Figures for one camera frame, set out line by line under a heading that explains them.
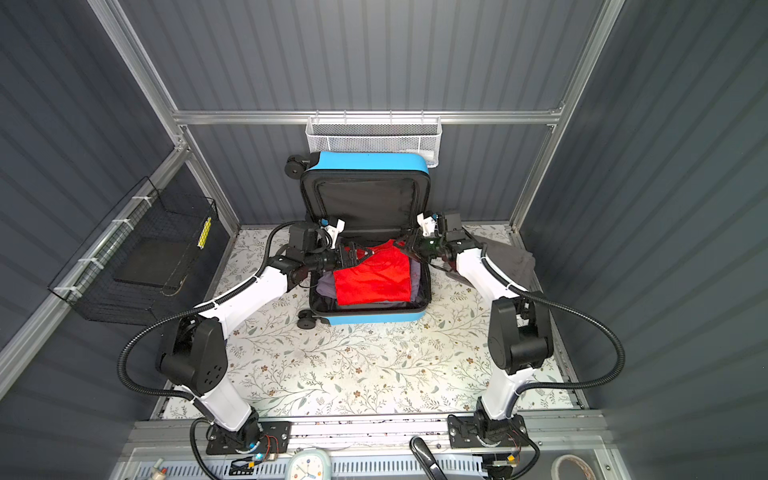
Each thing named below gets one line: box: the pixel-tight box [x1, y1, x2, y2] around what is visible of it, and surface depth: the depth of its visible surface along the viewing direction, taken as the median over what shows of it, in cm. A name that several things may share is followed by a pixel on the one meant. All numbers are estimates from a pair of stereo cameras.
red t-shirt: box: [333, 240, 411, 306], surface depth 93 cm
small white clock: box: [284, 448, 332, 480], surface depth 69 cm
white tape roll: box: [551, 454, 597, 480], surface depth 70 cm
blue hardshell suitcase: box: [284, 151, 433, 329], surface depth 93 cm
